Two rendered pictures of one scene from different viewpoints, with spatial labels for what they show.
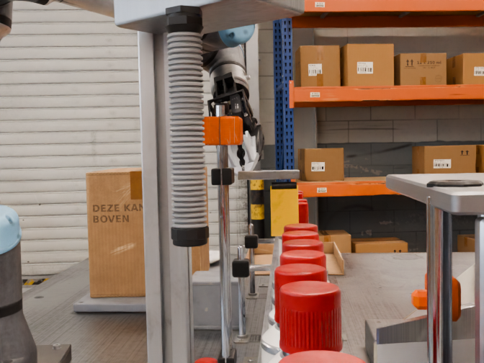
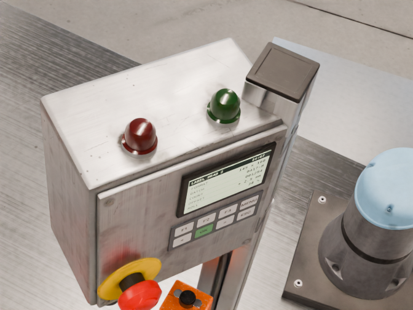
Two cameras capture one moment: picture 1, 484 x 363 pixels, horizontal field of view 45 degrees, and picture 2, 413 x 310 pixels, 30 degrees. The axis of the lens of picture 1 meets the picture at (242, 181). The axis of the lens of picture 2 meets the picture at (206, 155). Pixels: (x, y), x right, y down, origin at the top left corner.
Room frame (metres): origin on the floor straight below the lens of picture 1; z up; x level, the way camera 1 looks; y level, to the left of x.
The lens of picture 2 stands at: (0.70, -0.33, 1.92)
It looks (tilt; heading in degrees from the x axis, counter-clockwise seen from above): 53 degrees down; 103
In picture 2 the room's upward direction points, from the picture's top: 11 degrees clockwise
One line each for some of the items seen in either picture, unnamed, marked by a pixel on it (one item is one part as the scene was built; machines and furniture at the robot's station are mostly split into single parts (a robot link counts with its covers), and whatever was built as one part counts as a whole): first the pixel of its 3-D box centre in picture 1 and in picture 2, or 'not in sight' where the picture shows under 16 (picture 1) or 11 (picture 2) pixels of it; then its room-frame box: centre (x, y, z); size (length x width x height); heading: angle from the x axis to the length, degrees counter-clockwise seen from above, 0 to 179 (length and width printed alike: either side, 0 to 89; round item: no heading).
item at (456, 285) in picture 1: (433, 294); not in sight; (0.30, -0.10, 1.08); 0.03 x 0.02 x 0.02; 176
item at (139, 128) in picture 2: not in sight; (140, 135); (0.58, -0.01, 1.49); 0.03 x 0.03 x 0.02
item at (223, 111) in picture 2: not in sight; (225, 104); (0.62, 0.04, 1.49); 0.03 x 0.03 x 0.02
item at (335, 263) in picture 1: (293, 257); not in sight; (1.68, -0.14, 0.85); 0.30 x 0.26 x 0.04; 176
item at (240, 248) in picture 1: (253, 292); not in sight; (1.02, -0.02, 0.91); 0.07 x 0.03 x 0.16; 86
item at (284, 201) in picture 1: (284, 209); not in sight; (0.64, -0.05, 1.09); 0.03 x 0.01 x 0.06; 86
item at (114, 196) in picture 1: (154, 225); not in sight; (1.40, 0.21, 0.99); 0.30 x 0.24 x 0.27; 0
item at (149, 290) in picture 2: not in sight; (137, 293); (0.60, -0.05, 1.33); 0.04 x 0.03 x 0.04; 51
